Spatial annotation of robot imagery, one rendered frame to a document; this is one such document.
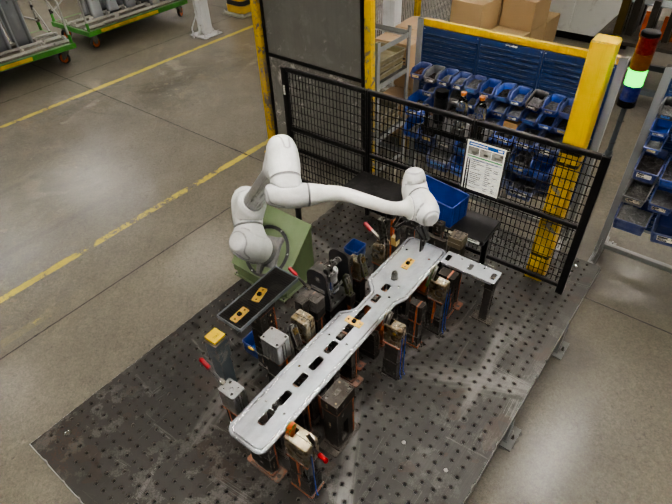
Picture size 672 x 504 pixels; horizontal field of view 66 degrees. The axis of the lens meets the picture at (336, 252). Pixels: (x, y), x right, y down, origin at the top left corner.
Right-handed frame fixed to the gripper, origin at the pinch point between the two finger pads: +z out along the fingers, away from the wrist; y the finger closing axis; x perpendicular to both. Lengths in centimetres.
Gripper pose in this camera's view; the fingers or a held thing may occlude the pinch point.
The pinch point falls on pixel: (409, 243)
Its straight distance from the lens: 253.1
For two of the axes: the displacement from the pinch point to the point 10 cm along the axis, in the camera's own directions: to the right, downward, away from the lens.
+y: 8.0, 3.7, -4.7
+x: 6.0, -5.5, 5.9
